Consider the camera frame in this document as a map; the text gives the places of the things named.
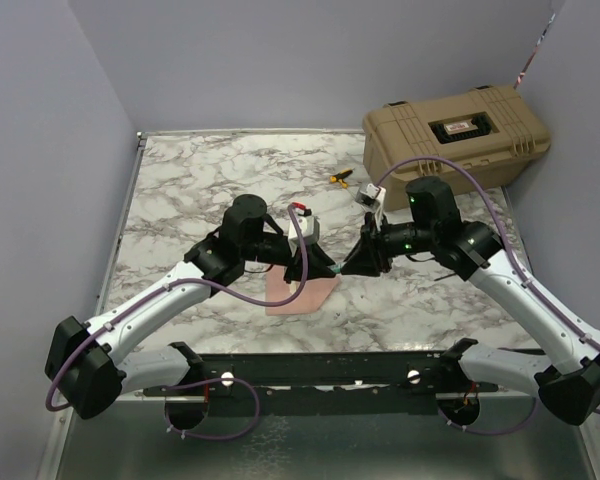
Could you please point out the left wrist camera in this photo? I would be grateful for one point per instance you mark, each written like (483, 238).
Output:
(308, 226)

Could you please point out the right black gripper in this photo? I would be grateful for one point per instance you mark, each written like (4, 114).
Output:
(369, 257)

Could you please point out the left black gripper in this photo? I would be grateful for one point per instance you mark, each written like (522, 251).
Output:
(318, 263)

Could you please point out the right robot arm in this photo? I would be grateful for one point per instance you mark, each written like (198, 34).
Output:
(565, 377)

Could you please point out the black mounting rail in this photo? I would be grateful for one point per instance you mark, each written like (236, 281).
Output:
(319, 384)

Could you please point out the tan plastic case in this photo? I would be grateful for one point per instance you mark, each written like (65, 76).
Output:
(489, 131)

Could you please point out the pink envelope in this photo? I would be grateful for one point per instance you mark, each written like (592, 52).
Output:
(311, 299)

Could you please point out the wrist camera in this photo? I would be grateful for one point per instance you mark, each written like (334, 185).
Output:
(371, 198)
(308, 226)

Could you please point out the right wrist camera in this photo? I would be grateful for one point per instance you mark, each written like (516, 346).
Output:
(371, 198)

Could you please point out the cream paper letter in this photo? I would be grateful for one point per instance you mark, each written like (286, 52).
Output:
(293, 288)

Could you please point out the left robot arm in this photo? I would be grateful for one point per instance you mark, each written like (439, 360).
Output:
(91, 364)

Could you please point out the yellow handled screwdriver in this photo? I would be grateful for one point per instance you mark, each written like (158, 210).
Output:
(341, 178)

